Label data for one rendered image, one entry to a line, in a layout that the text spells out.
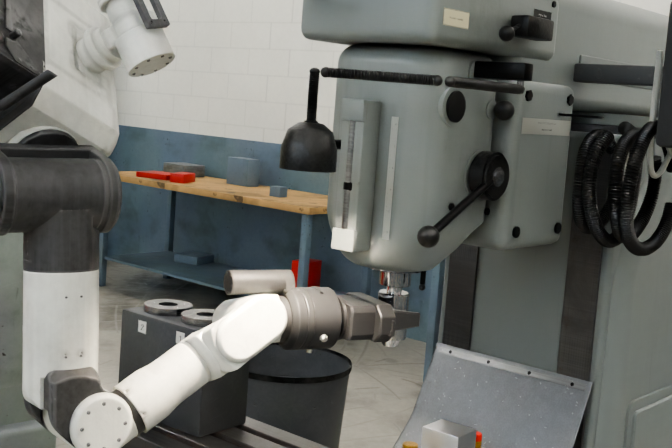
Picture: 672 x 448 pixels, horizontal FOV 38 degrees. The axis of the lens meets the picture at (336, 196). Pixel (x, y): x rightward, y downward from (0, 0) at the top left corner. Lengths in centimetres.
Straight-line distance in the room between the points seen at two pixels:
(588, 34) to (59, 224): 91
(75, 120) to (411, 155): 45
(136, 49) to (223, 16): 667
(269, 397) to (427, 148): 210
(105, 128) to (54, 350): 30
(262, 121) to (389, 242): 624
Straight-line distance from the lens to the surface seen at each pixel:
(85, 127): 132
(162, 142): 844
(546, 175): 158
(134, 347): 187
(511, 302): 181
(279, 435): 181
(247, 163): 722
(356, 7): 138
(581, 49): 167
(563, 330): 176
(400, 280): 146
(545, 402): 177
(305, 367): 377
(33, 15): 134
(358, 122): 135
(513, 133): 149
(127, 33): 132
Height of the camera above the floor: 154
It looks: 5 degrees down
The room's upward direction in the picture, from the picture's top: 4 degrees clockwise
